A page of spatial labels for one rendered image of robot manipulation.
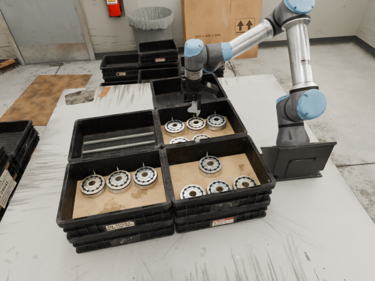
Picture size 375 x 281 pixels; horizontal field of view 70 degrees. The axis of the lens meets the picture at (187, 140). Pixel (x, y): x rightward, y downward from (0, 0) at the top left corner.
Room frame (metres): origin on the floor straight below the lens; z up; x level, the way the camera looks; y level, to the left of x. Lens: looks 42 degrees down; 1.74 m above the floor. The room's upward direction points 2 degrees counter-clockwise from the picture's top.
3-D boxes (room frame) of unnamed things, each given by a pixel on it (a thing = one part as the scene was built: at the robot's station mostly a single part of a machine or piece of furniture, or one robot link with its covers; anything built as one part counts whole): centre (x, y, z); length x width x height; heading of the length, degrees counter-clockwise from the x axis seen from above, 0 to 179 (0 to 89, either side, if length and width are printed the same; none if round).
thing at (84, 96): (1.66, 0.76, 0.71); 0.22 x 0.19 x 0.01; 94
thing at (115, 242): (0.68, 0.29, 0.76); 0.40 x 0.30 x 0.12; 100
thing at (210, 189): (0.67, -0.12, 0.86); 0.10 x 0.10 x 0.01
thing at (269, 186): (0.74, -0.11, 0.92); 0.40 x 0.30 x 0.02; 100
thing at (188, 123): (1.11, -0.05, 0.86); 0.10 x 0.10 x 0.01
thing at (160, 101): (1.34, -0.01, 0.87); 0.40 x 0.30 x 0.11; 100
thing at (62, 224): (0.68, 0.29, 0.92); 0.40 x 0.30 x 0.02; 100
